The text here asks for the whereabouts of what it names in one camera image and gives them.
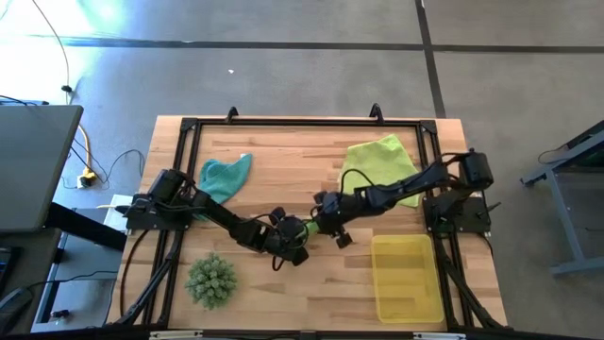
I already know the yellow power plug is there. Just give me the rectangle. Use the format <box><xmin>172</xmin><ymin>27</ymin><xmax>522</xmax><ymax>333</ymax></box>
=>
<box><xmin>76</xmin><ymin>168</ymin><xmax>99</xmax><ymax>189</ymax></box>

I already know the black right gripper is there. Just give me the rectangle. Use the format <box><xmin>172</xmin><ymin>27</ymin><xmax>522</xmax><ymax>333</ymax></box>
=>
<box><xmin>312</xmin><ymin>190</ymin><xmax>357</xmax><ymax>250</ymax></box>

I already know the teal microfiber towel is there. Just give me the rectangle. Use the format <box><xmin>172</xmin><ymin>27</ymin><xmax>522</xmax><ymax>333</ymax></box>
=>
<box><xmin>193</xmin><ymin>152</ymin><xmax>255</xmax><ymax>222</ymax></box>

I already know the white floor cable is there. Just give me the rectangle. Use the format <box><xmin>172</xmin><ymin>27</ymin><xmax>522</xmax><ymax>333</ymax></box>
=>
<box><xmin>30</xmin><ymin>0</ymin><xmax>75</xmax><ymax>106</ymax></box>

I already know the grey metal cart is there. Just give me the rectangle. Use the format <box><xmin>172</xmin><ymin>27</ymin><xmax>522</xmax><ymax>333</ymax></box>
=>
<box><xmin>520</xmin><ymin>119</ymin><xmax>604</xmax><ymax>279</ymax></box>

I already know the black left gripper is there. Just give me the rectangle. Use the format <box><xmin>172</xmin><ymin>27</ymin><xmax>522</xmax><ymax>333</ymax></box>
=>
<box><xmin>268</xmin><ymin>205</ymin><xmax>311</xmax><ymax>267</ymax></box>

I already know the green artificial plant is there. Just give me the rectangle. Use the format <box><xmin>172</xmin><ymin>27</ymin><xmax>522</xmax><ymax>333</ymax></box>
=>
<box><xmin>183</xmin><ymin>251</ymin><xmax>239</xmax><ymax>312</ymax></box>

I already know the black aluminium table frame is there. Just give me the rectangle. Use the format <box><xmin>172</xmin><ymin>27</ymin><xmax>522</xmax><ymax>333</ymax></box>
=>
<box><xmin>107</xmin><ymin>102</ymin><xmax>510</xmax><ymax>340</ymax></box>

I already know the yellow translucent plastic basket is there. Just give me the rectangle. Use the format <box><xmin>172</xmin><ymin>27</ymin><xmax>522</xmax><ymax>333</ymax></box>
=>
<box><xmin>370</xmin><ymin>233</ymin><xmax>445</xmax><ymax>326</ymax></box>

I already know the fluffy green microfiber towel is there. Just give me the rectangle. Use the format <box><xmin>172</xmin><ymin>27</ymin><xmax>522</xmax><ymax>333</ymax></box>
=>
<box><xmin>337</xmin><ymin>133</ymin><xmax>422</xmax><ymax>209</ymax></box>

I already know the yellow floor cable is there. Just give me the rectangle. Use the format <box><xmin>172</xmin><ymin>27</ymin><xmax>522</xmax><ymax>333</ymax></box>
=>
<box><xmin>77</xmin><ymin>123</ymin><xmax>94</xmax><ymax>172</ymax></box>

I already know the black right camera cable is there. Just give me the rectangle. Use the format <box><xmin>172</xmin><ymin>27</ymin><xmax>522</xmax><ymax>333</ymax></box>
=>
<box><xmin>339</xmin><ymin>168</ymin><xmax>377</xmax><ymax>195</ymax></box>

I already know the white box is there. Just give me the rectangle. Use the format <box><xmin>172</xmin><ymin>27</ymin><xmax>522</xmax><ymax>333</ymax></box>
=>
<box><xmin>102</xmin><ymin>194</ymin><xmax>134</xmax><ymax>233</ymax></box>

